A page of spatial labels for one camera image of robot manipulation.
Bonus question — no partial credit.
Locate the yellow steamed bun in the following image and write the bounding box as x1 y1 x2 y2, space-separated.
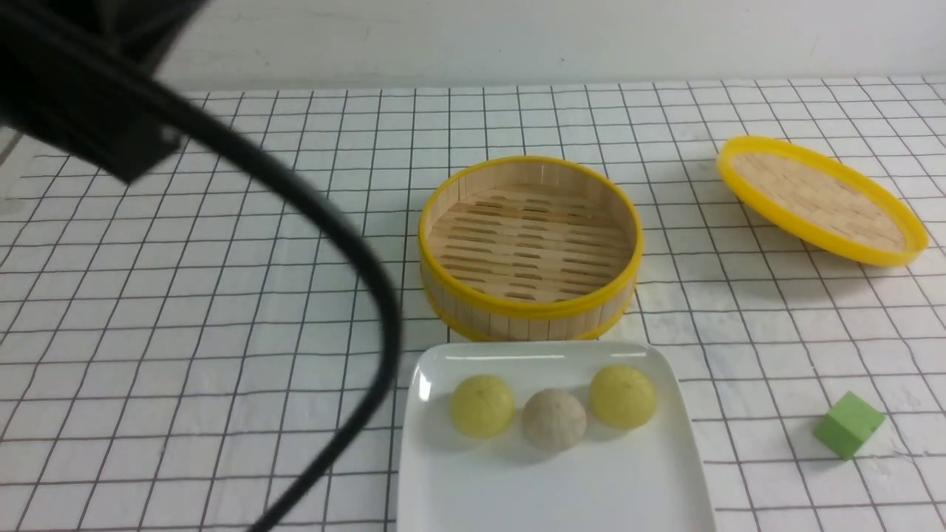
588 364 658 432
449 374 516 439

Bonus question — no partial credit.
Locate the white square plate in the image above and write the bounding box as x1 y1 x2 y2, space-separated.
398 341 718 531

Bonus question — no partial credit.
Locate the beige steamed bun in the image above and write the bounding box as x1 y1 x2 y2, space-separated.
521 388 588 452

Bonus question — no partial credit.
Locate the bamboo steamer basket yellow rim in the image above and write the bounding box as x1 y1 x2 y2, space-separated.
417 156 644 341

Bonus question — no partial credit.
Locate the black camera cable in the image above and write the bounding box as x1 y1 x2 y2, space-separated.
0 15 404 532

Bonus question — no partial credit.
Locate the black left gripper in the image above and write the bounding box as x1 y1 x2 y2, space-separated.
1 1 204 184

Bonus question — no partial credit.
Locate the yellow rimmed woven steamer lid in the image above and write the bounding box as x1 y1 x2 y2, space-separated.
716 136 929 268

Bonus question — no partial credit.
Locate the white grid tablecloth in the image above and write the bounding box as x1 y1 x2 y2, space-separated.
1 75 945 531

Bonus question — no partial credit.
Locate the green foam cube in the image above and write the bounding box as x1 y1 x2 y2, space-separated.
813 392 885 460

